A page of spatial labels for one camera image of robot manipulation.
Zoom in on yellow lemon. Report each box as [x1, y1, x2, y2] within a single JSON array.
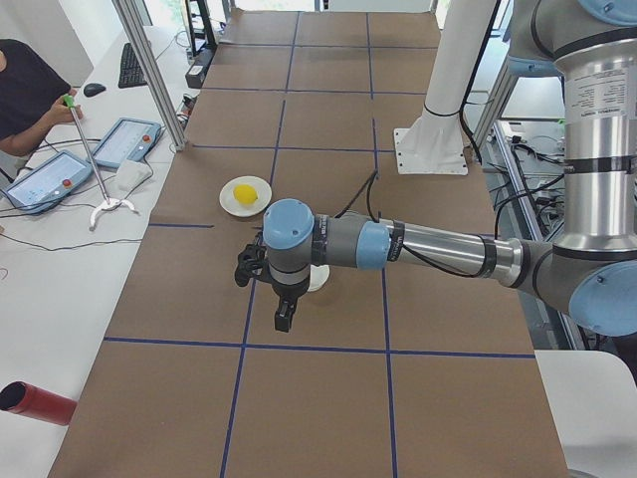
[[233, 184, 259, 206]]

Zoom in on white bowl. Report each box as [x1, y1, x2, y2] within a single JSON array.
[[308, 265, 329, 292]]

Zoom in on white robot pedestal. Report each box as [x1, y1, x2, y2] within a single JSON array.
[[394, 0, 500, 175]]

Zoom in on near teach pendant tablet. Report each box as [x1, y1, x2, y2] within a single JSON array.
[[2, 150, 93, 214]]

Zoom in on teach pendant tablet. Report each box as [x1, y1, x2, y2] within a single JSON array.
[[2, 150, 93, 214], [93, 118, 161, 169]]

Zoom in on red cylinder tube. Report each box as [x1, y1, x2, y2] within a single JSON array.
[[1, 381, 77, 426]]

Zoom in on far teach pendant tablet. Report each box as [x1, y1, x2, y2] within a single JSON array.
[[93, 118, 161, 169]]

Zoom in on white crumpled cloth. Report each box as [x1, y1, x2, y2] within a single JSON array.
[[115, 159, 152, 192]]

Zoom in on black keyboard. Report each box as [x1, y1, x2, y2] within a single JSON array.
[[117, 43, 146, 89]]

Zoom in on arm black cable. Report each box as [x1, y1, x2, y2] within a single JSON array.
[[333, 169, 380, 221]]

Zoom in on white plate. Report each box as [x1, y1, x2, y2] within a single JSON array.
[[219, 175, 272, 217]]

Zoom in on person in black shirt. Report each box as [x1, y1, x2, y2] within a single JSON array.
[[1, 39, 83, 157]]

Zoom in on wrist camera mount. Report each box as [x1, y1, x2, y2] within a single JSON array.
[[234, 243, 272, 287]]

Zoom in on aluminium frame post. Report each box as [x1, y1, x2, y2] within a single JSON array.
[[112, 0, 186, 151]]

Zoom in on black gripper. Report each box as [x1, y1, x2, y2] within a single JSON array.
[[272, 280, 308, 333]]

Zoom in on black computer mouse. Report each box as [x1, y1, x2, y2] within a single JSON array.
[[83, 83, 106, 98]]

